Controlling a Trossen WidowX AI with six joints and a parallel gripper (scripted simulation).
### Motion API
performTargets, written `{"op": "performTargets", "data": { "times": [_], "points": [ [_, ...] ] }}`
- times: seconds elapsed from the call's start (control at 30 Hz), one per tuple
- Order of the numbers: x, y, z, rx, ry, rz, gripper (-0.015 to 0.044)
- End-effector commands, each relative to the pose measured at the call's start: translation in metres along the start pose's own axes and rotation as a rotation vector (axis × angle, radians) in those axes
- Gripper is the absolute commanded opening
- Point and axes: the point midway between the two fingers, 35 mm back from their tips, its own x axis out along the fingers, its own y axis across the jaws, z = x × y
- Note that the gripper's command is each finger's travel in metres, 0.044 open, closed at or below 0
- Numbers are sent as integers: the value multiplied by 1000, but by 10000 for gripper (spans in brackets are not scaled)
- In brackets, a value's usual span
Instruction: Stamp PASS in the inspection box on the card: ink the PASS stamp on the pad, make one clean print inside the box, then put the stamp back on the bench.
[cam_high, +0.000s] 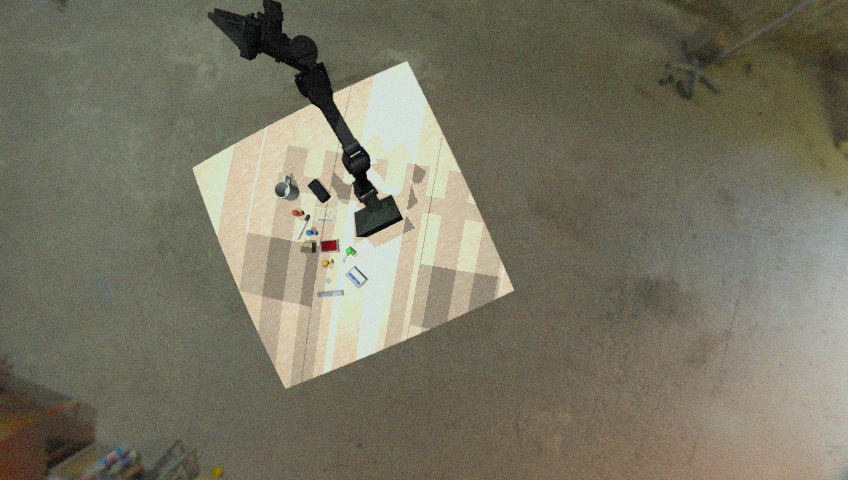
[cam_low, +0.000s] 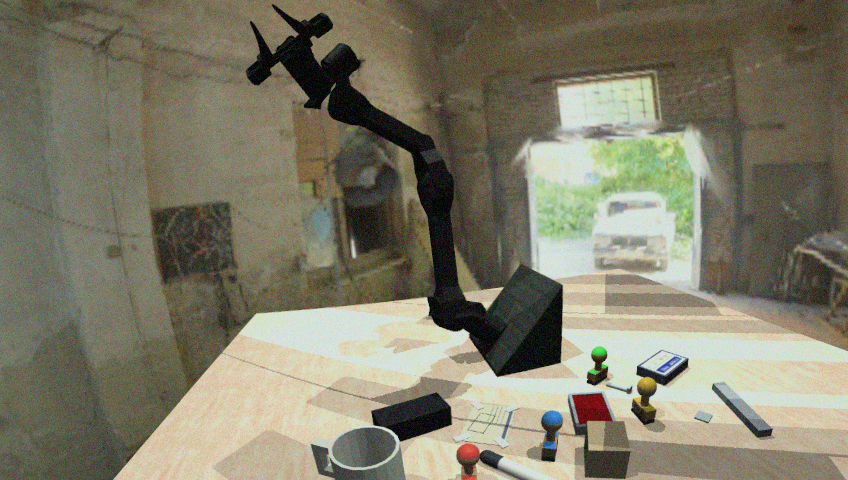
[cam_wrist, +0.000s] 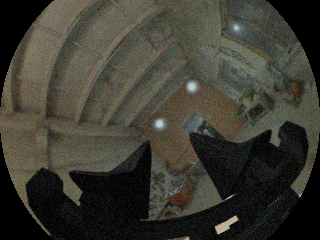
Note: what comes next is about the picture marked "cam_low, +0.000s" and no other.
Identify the grey mug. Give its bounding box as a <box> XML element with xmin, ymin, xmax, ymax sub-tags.
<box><xmin>310</xmin><ymin>425</ymin><xmax>406</xmax><ymax>480</ymax></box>

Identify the white marker with black cap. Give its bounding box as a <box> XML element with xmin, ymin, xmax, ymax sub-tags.
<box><xmin>480</xmin><ymin>450</ymin><xmax>556</xmax><ymax>480</ymax></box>

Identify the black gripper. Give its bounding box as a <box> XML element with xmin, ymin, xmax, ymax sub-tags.
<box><xmin>245</xmin><ymin>4</ymin><xmax>333</xmax><ymax>86</ymax></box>

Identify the yellow rubber stamp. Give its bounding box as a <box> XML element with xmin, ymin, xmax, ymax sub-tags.
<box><xmin>631</xmin><ymin>377</ymin><xmax>657</xmax><ymax>425</ymax></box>

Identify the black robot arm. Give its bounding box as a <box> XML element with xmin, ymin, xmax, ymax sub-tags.
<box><xmin>299</xmin><ymin>43</ymin><xmax>508</xmax><ymax>350</ymax></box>

